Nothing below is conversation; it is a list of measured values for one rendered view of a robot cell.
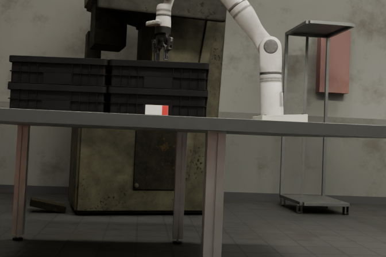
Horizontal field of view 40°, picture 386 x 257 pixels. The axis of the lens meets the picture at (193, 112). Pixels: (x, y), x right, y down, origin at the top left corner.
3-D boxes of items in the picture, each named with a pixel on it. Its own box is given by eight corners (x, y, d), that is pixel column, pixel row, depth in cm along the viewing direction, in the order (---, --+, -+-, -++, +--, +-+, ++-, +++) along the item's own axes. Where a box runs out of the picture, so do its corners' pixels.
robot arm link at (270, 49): (281, 35, 219) (282, 76, 218) (279, 38, 228) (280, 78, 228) (259, 35, 220) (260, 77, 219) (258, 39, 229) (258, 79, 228)
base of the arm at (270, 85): (281, 115, 228) (280, 76, 228) (284, 115, 218) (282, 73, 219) (259, 116, 228) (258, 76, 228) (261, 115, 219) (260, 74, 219)
